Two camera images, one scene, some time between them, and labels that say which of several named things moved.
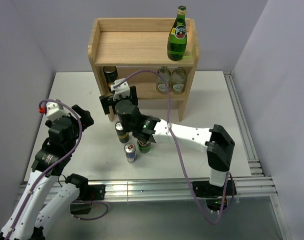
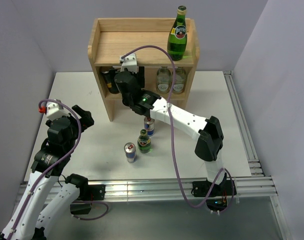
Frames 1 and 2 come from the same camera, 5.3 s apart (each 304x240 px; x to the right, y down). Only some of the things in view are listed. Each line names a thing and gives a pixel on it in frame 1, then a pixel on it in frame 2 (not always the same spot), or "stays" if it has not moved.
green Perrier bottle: x=144 y=146 stays
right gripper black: x=106 y=102 to x=141 y=79
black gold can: x=123 y=136 to x=114 y=88
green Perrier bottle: x=176 y=42 stays
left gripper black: x=86 y=120 stays
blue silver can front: x=130 y=150 stays
